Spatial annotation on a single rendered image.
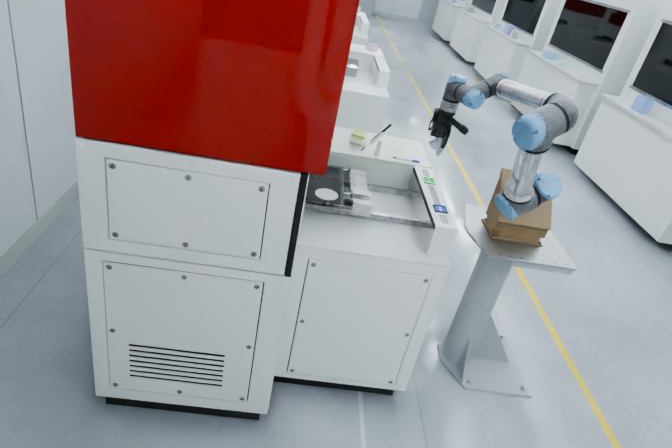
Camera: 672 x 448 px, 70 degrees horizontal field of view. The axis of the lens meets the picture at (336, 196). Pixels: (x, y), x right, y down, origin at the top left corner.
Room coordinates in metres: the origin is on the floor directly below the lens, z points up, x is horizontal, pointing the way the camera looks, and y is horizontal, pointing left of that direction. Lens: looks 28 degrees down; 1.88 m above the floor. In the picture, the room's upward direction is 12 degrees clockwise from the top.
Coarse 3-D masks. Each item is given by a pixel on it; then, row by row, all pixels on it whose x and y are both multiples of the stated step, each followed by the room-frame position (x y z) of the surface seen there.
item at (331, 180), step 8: (328, 168) 2.08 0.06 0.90; (336, 168) 2.09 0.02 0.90; (312, 176) 1.96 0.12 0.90; (320, 176) 1.97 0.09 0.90; (328, 176) 1.99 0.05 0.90; (336, 176) 2.01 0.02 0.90; (312, 184) 1.88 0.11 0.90; (320, 184) 1.90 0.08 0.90; (328, 184) 1.91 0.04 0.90; (336, 184) 1.93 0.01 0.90; (312, 192) 1.81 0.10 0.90; (336, 192) 1.85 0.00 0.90; (320, 200) 1.75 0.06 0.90; (328, 200) 1.77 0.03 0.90; (336, 200) 1.78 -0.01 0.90
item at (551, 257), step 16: (480, 208) 2.15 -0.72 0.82; (480, 224) 1.99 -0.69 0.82; (480, 240) 1.84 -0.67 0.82; (496, 240) 1.87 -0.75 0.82; (544, 240) 1.96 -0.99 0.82; (496, 256) 1.74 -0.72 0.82; (512, 256) 1.76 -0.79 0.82; (528, 256) 1.79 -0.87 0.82; (544, 256) 1.82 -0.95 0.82; (560, 256) 1.85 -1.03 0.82; (560, 272) 1.77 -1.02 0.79
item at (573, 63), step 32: (576, 0) 7.23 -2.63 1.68; (608, 0) 6.48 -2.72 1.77; (640, 0) 5.87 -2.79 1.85; (576, 32) 6.90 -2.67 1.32; (608, 32) 6.19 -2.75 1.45; (640, 32) 5.88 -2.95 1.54; (544, 64) 6.95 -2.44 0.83; (576, 64) 6.58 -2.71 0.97; (608, 64) 5.91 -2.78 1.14; (576, 96) 5.92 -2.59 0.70; (576, 128) 5.94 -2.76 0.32
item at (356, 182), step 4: (352, 176) 2.08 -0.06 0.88; (356, 176) 2.09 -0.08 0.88; (360, 176) 2.10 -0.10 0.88; (352, 180) 2.04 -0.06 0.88; (356, 180) 2.05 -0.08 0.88; (360, 180) 2.06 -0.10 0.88; (364, 180) 2.07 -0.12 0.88; (352, 184) 2.00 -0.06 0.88; (356, 184) 2.01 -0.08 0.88; (360, 184) 2.02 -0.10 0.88; (364, 184) 2.03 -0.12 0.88; (352, 188) 1.96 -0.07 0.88; (356, 188) 1.97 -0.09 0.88; (360, 188) 1.98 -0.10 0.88; (364, 188) 1.99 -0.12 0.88; (352, 208) 1.79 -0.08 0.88; (356, 208) 1.78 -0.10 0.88; (352, 212) 1.77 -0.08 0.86; (356, 212) 1.78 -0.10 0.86; (360, 212) 1.78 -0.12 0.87; (364, 212) 1.78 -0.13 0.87; (368, 212) 1.78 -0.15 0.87; (368, 216) 1.78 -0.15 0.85
